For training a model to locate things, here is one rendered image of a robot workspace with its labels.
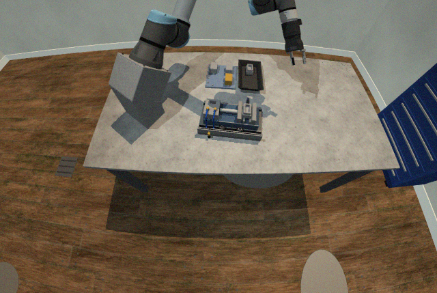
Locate yellow-orange block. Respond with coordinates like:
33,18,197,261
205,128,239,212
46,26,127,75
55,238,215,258
225,73,232,85

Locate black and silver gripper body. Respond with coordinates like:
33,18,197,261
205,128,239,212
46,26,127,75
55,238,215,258
279,9,304,53

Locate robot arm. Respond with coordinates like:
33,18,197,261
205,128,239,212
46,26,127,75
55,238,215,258
129,0,296,69

